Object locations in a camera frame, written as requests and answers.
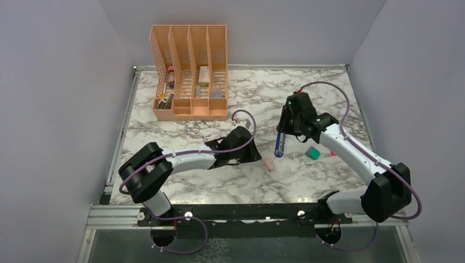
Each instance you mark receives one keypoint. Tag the orange plastic desk organizer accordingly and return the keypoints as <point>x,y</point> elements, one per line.
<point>187,48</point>

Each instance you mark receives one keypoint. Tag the green white small box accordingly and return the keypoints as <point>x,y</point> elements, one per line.
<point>204,76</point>

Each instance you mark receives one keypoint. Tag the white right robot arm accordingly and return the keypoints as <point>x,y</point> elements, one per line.
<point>387,184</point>

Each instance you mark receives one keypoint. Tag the black label card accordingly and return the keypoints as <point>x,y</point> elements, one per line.
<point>165,103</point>

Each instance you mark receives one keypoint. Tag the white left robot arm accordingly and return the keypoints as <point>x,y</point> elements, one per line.
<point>144,173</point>

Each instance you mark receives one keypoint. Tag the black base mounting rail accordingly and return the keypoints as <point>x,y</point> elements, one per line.
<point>191,221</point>

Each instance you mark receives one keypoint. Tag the clear tape roll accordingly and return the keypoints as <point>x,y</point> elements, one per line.
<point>216,93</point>

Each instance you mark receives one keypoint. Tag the green eraser block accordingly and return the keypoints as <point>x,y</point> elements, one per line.
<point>313,153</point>

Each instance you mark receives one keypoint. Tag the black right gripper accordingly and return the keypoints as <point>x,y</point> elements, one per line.
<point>283,125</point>

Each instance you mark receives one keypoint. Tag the blue stapler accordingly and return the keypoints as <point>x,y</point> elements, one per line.
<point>280,144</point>

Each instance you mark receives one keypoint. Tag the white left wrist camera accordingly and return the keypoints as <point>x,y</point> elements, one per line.
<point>246,123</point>

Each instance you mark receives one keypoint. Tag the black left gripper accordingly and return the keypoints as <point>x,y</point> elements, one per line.
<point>253,154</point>

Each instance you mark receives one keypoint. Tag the red white staple box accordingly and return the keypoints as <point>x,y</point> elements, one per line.
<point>211,137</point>

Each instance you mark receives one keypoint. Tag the pink glue stick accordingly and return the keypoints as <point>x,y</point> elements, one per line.
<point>170,77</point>

